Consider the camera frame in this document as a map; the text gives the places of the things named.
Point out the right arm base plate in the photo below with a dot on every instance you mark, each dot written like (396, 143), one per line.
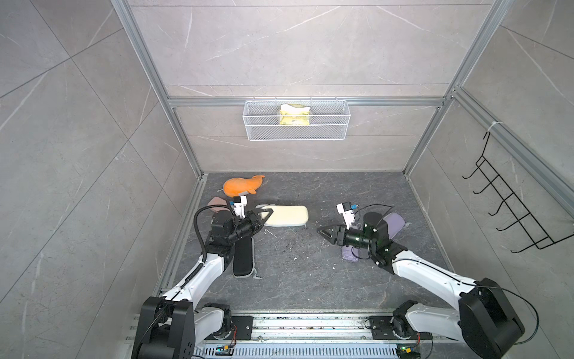
(385, 327)

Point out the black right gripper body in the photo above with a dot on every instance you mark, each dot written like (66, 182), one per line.
(354, 237)

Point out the orange plush whale toy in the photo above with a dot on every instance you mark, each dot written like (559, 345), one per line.
(239, 186)

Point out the yellow packet in basket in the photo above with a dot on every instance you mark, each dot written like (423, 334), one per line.
(294, 115)

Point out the black wire hook rack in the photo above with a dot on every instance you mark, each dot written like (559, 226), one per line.
(508, 200)

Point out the pink hard case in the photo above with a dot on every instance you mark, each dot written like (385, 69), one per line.
(218, 204)

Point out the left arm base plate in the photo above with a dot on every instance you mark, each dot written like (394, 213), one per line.
(238, 327)

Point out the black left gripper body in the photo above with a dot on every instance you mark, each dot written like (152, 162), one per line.
(242, 228)

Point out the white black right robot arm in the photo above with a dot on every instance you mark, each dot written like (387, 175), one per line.
(479, 313)

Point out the white zippered umbrella sleeve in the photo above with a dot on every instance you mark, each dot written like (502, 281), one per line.
(286, 215)

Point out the purple zippered umbrella sleeve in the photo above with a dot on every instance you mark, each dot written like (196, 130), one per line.
(395, 224)

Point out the purple folded umbrella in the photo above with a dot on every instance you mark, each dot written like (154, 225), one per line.
(348, 254)

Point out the aluminium mounting rail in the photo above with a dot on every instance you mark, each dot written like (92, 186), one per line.
(334, 334)

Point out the white wire wall basket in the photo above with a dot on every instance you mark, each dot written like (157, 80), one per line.
(329, 120)

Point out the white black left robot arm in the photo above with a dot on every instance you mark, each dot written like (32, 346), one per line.
(170, 325)

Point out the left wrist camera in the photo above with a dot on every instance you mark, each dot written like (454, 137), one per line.
(239, 204)

